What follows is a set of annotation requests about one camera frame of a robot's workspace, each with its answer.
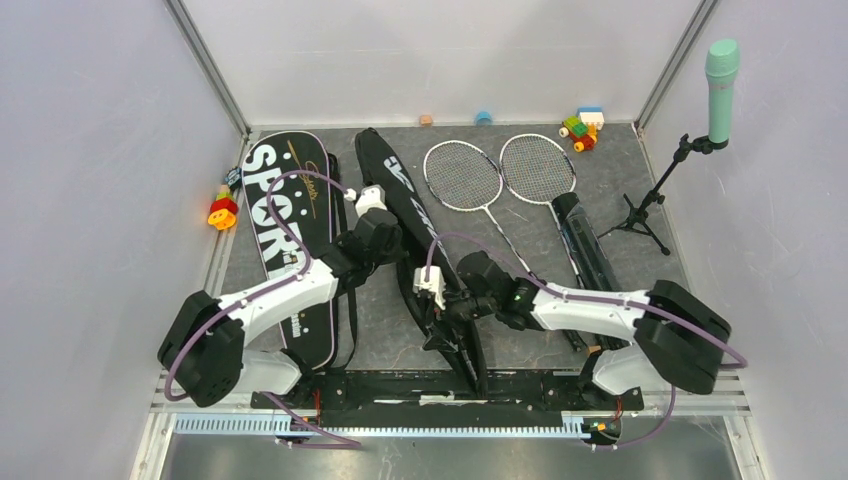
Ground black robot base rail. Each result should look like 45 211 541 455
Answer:
282 370 645 428

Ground black crossway racket bag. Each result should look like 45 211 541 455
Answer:
354 127 489 398

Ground black white shaft racket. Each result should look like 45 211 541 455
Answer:
498 133 584 273

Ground red yellow toy blocks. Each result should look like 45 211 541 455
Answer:
207 185 239 231

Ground black shuttlecock tube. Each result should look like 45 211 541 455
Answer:
551 192 621 291

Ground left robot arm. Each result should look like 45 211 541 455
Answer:
157 208 404 408

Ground white frame racket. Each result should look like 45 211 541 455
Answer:
422 140 588 352

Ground black sport racket bag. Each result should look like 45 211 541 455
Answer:
241 131 358 371

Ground blue cylinder block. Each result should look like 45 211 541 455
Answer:
474 111 493 126

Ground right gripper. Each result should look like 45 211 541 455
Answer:
422 280 498 353

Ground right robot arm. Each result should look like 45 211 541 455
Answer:
413 251 732 408

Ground green microphone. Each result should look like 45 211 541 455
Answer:
704 39 741 144

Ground black microphone tripod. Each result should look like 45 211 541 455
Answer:
602 134 729 256

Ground green blue blocks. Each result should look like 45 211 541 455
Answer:
558 106 605 152

